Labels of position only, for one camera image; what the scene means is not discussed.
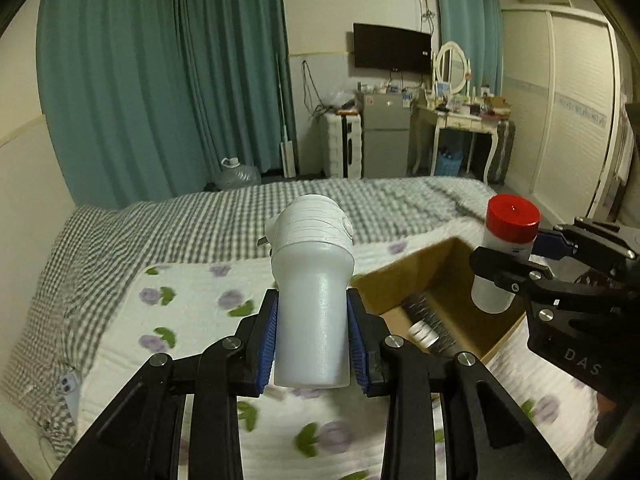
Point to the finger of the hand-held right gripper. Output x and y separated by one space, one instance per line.
555 244
505 272

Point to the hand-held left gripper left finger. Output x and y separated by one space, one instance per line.
267 345

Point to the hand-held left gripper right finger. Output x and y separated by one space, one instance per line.
357 345

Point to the white bottle with red cap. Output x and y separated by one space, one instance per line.
505 240

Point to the white plastic shaker bottle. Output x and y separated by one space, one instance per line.
310 310

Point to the brown cardboard box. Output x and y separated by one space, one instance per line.
450 280

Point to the white floral quilt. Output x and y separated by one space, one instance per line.
200 310

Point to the dark bottle with white cap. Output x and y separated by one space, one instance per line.
431 321

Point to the dark suitcase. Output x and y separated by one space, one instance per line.
501 152

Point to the blue plastic basket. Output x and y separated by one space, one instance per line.
447 162

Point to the white sliding wardrobe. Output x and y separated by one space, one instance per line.
560 110

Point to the white dressing table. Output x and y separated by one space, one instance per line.
457 122

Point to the grey checkered bed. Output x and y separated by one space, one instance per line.
150 225

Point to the clear water jug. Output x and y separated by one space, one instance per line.
237 175

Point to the grey mini fridge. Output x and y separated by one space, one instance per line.
386 135

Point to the white flat mop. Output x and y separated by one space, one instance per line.
286 155

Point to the white storage cabinet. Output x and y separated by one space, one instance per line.
340 145

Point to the white phone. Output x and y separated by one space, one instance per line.
70 387

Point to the white oval vanity mirror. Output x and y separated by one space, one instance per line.
452 62

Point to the clear plastic bag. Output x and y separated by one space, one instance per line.
339 100

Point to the narrow teal curtain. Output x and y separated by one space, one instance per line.
465 20

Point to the wide teal curtain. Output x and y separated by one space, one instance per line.
150 85

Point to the black wall television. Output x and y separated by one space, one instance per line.
392 47

